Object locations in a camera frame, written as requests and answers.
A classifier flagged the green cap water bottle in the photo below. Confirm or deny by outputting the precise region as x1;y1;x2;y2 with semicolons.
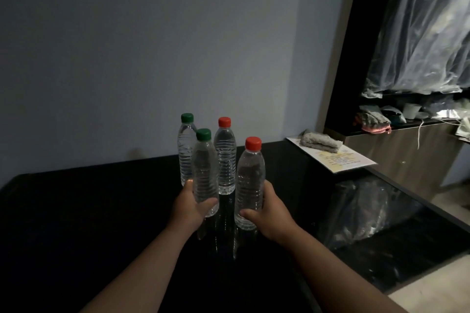
190;128;220;218
177;113;198;188

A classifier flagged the white printed paper sheet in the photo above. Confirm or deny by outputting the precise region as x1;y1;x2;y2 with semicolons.
285;135;378;174

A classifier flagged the red cap water bottle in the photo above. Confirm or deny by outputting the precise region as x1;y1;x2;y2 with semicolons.
234;136;266;231
213;116;237;195

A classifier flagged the person's right hand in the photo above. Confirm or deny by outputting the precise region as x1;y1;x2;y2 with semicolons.
240;179;300;244

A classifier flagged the black glossy table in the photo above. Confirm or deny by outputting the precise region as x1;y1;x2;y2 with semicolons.
0;140;470;313

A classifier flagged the person's left forearm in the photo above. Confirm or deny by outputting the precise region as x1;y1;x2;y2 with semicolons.
79;224;191;313

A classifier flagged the white paper cup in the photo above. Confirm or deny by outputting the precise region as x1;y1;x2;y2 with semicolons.
402;103;422;119

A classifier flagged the person's right forearm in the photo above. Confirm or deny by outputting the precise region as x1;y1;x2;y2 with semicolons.
282;228;408;313

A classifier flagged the grey and pink cloth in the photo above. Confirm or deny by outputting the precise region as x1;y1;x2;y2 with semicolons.
354;109;393;135

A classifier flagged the person's left hand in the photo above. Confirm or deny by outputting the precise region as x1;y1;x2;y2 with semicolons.
167;179;220;233

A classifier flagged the clear plastic cover sheet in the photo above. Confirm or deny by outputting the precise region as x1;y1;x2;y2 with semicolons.
361;0;470;99

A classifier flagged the grey folded towel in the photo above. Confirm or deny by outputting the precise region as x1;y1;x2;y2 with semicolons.
299;130;344;153

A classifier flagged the dark wood wardrobe unit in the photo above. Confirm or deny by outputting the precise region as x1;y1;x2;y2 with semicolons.
316;0;470;200

